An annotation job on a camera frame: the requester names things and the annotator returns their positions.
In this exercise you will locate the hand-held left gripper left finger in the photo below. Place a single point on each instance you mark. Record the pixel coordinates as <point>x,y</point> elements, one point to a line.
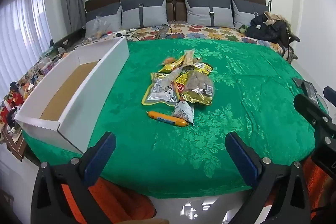
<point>101,154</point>

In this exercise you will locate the beige garment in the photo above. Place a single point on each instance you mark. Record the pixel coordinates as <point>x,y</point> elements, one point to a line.
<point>271,19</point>

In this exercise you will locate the white bottle with red cap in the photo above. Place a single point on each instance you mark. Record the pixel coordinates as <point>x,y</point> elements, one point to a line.
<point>109,35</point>

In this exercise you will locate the white cardboard box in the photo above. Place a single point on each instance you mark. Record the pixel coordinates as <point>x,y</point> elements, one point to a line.
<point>78,113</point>

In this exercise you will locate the green floral blanket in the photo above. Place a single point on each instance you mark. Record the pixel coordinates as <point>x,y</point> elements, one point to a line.
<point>236,121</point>

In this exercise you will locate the black jacket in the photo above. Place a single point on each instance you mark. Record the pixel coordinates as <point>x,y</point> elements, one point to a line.
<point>265,29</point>

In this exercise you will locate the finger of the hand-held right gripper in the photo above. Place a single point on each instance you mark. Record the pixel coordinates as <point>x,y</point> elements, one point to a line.
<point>330,94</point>
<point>307,108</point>

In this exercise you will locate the small grey snack packet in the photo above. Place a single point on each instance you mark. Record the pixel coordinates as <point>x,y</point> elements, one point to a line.
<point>185,111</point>

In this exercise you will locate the long beige snack packet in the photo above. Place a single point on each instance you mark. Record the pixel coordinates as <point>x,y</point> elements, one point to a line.
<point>189,57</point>

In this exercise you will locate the grey two-tone pillow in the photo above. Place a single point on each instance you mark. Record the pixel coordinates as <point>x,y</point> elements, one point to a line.
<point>246,14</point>
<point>152,14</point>
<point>105,10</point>
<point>199,12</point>

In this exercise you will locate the plain yellow snack pouch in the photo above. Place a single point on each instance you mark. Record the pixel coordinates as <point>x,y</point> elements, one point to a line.
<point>172,66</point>

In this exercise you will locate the clear packet with braised egg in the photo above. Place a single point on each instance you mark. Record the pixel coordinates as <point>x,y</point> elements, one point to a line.
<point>168,59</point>

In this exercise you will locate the yellow patterned snack packet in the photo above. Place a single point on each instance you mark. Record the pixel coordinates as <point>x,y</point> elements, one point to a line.
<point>203,67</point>

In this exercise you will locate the yellow-edged clear peanut packet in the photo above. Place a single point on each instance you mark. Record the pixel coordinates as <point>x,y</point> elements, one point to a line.
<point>157,92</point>

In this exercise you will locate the white sheer curtain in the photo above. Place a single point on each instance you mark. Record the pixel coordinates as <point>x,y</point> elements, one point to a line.
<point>23,37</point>

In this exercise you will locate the gold foil snack packet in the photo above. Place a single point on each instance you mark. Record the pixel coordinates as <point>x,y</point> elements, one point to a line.
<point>197,96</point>

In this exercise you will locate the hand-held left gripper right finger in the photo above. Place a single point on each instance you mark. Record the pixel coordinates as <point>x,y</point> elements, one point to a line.
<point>241,154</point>

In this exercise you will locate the clear plastic bag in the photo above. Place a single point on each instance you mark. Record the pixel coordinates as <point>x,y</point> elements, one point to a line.
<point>98,26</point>

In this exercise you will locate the small green object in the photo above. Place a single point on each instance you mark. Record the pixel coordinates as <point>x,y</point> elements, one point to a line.
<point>243,28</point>

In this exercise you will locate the orange sausage stick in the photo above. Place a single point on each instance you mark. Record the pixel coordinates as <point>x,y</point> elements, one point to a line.
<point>165,117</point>

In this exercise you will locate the long clear snack packet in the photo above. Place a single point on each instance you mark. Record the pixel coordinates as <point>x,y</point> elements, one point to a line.
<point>170,78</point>

